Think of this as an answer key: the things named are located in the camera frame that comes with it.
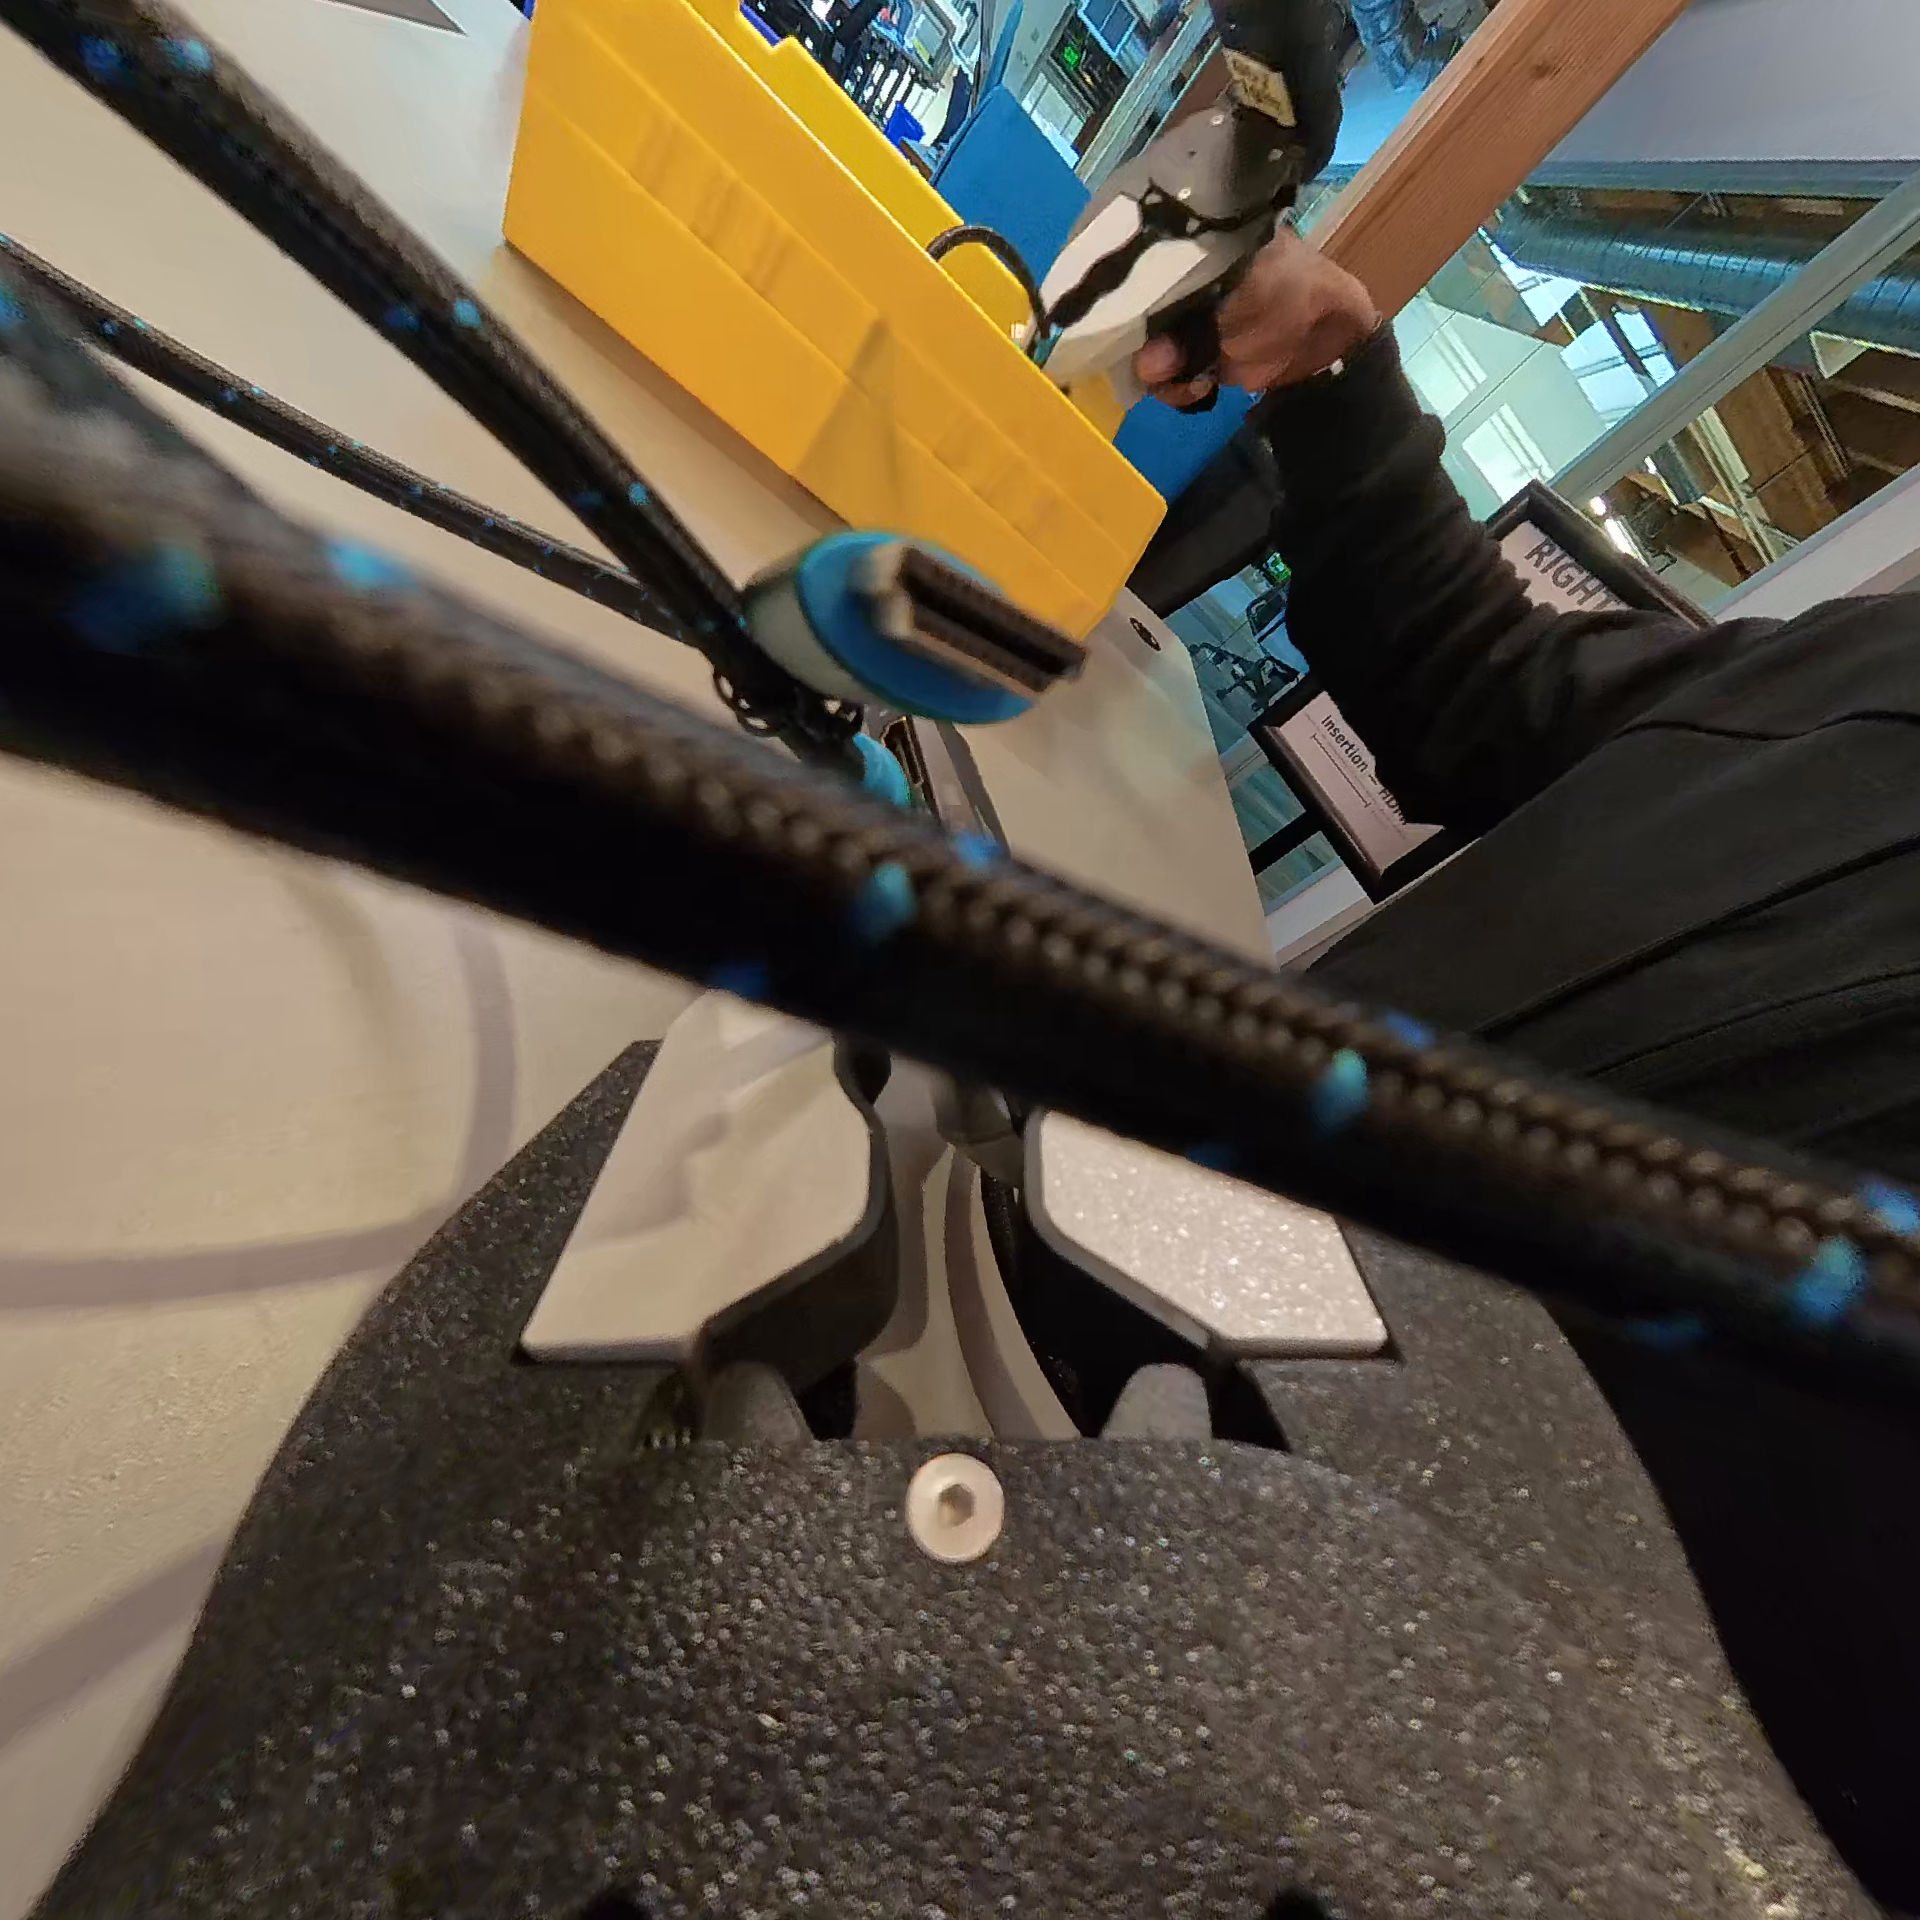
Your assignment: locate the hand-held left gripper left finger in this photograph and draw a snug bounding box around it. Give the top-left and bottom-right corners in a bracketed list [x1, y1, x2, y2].
[516, 993, 902, 1367]

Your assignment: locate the grey ceiling duct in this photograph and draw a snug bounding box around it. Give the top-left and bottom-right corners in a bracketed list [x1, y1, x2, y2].
[1498, 193, 1920, 352]

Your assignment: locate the blue partition panel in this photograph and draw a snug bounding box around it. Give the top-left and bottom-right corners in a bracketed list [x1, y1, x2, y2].
[929, 125, 1098, 277]

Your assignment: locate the person's right hand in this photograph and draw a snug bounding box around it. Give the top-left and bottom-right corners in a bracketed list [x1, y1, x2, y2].
[1134, 233, 1385, 417]

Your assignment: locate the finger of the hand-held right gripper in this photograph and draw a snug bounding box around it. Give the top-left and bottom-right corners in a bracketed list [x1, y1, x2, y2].
[1047, 125, 1281, 305]
[1039, 230, 1251, 406]

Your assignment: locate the framed sign large print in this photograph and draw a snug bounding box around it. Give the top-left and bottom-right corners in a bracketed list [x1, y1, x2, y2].
[1481, 480, 1714, 633]

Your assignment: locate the yellow plastic bin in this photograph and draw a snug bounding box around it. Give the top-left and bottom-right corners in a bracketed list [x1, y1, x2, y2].
[502, 0, 1168, 639]

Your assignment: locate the black hdmi switch box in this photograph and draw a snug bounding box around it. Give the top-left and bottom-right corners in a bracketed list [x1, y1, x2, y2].
[886, 720, 1050, 1189]

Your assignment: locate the person's torso in black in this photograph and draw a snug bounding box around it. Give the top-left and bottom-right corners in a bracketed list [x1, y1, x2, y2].
[1296, 591, 1920, 1920]

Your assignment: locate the framed sign small print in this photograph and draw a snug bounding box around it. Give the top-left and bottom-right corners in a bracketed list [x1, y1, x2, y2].
[1251, 682, 1454, 906]

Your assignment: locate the person's right forearm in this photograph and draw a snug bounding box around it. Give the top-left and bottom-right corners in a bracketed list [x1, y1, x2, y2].
[1251, 322, 1741, 842]

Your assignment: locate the wooden beam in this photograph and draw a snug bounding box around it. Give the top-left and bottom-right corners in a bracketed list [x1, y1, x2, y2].
[1313, 0, 1688, 316]

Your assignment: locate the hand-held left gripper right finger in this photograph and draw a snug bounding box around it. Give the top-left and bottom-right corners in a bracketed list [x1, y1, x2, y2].
[1018, 1112, 1392, 1365]

